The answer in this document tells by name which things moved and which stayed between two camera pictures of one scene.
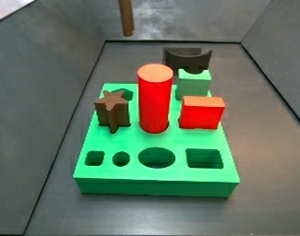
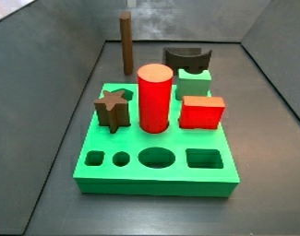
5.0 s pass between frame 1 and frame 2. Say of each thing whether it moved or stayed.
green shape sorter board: stayed
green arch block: stayed
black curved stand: stayed
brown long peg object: moved
